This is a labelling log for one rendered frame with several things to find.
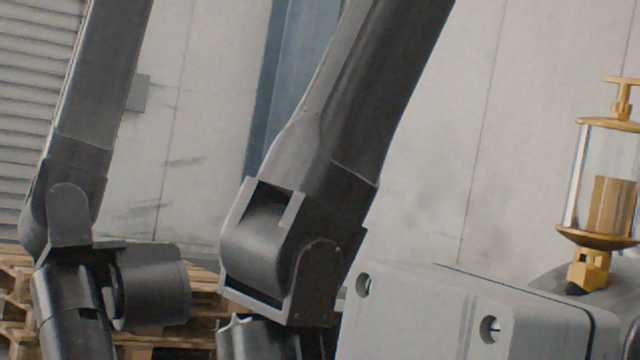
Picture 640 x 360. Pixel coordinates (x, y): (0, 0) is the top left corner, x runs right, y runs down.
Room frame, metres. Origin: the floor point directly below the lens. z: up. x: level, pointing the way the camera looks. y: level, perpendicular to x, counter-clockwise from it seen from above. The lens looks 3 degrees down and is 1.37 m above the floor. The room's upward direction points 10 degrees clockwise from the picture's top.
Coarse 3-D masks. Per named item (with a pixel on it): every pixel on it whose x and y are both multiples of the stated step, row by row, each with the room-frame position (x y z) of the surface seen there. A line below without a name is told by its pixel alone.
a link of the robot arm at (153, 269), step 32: (64, 192) 1.06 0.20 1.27; (64, 224) 1.05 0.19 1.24; (32, 256) 1.11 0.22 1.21; (64, 256) 1.07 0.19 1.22; (96, 256) 1.08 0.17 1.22; (128, 256) 1.08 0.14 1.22; (160, 256) 1.09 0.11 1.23; (128, 288) 1.06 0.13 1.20; (160, 288) 1.07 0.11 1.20; (128, 320) 1.06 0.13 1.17; (160, 320) 1.07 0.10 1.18
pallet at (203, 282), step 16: (0, 256) 6.05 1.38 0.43; (16, 256) 6.13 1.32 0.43; (0, 272) 6.01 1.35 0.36; (16, 272) 5.80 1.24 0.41; (32, 272) 5.76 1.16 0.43; (192, 272) 6.62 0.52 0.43; (208, 272) 6.71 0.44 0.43; (16, 288) 5.77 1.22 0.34; (192, 288) 6.17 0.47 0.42; (208, 288) 6.22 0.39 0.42; (32, 304) 5.75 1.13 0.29; (224, 304) 6.32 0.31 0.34
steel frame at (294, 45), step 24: (288, 0) 9.33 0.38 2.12; (312, 0) 8.96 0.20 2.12; (336, 0) 9.08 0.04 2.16; (288, 24) 9.31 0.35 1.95; (312, 24) 8.98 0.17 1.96; (336, 24) 9.10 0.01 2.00; (264, 48) 9.26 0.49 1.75; (288, 48) 9.27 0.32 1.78; (312, 48) 9.00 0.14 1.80; (264, 72) 9.27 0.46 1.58; (288, 72) 9.23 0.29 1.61; (312, 72) 9.03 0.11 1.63; (264, 96) 9.29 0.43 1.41; (288, 96) 8.93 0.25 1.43; (264, 120) 9.31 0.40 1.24; (288, 120) 8.95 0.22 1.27; (264, 144) 9.33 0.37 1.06
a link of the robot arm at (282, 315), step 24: (312, 240) 0.77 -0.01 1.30; (312, 264) 0.77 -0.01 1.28; (336, 264) 0.79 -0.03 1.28; (240, 288) 0.83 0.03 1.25; (288, 288) 0.77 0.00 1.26; (312, 288) 0.78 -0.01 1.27; (336, 288) 0.79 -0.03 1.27; (264, 312) 0.79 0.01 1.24; (288, 312) 0.77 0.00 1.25; (312, 312) 0.78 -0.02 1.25; (336, 312) 0.81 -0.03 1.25; (336, 336) 0.82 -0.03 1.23
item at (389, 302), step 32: (352, 288) 0.41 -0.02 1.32; (384, 288) 0.40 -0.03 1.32; (416, 288) 0.38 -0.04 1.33; (448, 288) 0.37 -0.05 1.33; (480, 288) 0.38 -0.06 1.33; (512, 288) 0.39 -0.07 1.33; (352, 320) 0.41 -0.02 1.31; (384, 320) 0.39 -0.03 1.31; (416, 320) 0.38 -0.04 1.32; (448, 320) 0.37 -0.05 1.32; (480, 320) 0.36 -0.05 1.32; (512, 320) 0.35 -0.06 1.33; (544, 320) 0.36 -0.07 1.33; (576, 320) 0.37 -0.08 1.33; (608, 320) 0.37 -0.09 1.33; (352, 352) 0.40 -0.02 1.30; (384, 352) 0.39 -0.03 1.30; (416, 352) 0.38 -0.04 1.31; (448, 352) 0.37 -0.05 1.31; (480, 352) 0.36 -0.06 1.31; (512, 352) 0.35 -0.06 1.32; (544, 352) 0.36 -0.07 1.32; (576, 352) 0.37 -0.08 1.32; (608, 352) 0.37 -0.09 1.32
